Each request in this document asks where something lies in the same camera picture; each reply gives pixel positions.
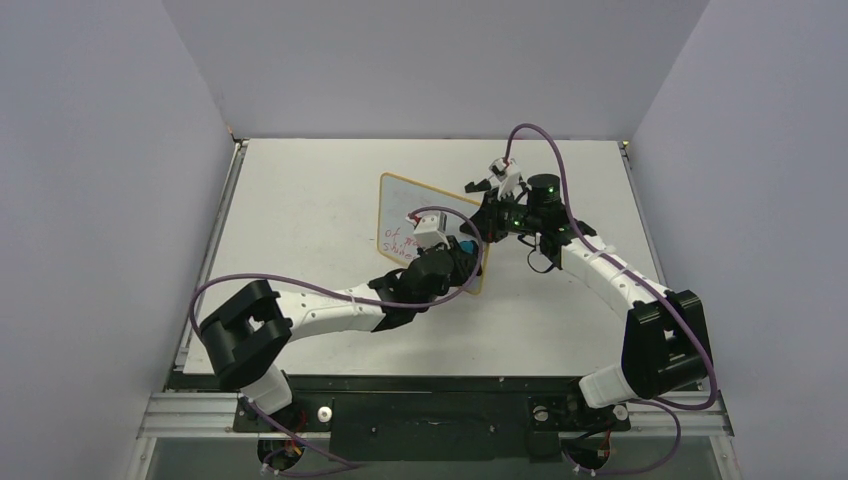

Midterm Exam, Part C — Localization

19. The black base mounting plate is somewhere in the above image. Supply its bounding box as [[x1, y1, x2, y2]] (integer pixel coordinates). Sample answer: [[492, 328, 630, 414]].
[[272, 374, 647, 462]]

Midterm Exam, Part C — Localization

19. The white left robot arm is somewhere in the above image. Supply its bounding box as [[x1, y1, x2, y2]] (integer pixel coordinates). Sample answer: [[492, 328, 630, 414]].
[[199, 236, 482, 430]]

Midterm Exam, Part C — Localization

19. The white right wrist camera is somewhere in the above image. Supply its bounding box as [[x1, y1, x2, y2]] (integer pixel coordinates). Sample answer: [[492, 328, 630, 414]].
[[489, 157, 521, 200]]

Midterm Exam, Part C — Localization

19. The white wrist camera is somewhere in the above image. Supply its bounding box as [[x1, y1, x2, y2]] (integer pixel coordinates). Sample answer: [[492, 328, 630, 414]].
[[407, 211, 448, 250], [489, 157, 521, 200]]

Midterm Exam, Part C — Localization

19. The blue whiteboard eraser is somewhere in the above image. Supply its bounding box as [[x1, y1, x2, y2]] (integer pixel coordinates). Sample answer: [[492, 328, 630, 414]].
[[459, 240, 480, 257]]

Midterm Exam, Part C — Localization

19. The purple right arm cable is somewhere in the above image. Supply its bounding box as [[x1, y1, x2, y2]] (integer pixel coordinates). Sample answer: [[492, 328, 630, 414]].
[[503, 123, 719, 478]]

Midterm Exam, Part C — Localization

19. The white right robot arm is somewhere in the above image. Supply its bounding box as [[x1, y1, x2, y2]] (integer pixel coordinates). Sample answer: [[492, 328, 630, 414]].
[[460, 174, 711, 427]]

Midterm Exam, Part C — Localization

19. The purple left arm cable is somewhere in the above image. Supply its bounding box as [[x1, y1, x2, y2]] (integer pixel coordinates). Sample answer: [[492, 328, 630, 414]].
[[188, 205, 486, 478]]

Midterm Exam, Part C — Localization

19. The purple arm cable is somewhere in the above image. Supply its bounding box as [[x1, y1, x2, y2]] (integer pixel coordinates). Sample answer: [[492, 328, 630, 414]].
[[188, 205, 486, 478], [503, 123, 719, 478]]

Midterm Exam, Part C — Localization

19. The yellow framed whiteboard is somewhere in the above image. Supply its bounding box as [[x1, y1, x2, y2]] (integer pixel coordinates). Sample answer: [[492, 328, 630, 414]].
[[376, 172, 480, 267]]

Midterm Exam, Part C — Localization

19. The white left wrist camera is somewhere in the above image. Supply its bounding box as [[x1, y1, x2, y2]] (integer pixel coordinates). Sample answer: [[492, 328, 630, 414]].
[[407, 211, 448, 250]]

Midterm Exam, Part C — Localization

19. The aluminium front rail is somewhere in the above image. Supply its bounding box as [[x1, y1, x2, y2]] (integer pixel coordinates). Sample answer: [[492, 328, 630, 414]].
[[137, 392, 733, 439]]

